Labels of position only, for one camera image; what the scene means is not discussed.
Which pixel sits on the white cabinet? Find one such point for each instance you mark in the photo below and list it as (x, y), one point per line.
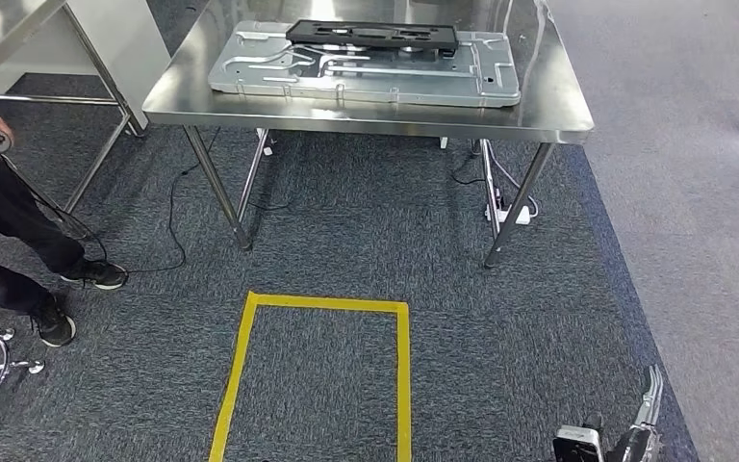
(127, 38)

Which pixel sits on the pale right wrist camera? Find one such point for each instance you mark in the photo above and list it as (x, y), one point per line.
(576, 445)

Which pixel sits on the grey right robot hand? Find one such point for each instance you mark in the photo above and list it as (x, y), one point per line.
(640, 433)

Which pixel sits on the stainless steel workbench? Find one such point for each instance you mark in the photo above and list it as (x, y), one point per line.
(554, 95)

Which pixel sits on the yellow floor tape square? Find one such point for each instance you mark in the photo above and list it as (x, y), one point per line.
(242, 357)

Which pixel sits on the steel side table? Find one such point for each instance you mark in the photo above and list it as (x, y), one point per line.
(0, 32)

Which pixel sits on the black plastic plate bracket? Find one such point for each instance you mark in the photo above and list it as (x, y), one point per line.
(369, 38)

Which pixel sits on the person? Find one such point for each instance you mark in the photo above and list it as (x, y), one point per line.
(0, 210)

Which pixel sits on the small white floor adapter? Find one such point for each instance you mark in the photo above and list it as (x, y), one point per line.
(266, 150)

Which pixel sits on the stamped silver metal plate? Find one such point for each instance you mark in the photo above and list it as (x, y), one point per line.
(408, 86)

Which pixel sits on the white floor plug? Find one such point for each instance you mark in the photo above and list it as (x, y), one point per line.
(510, 215)

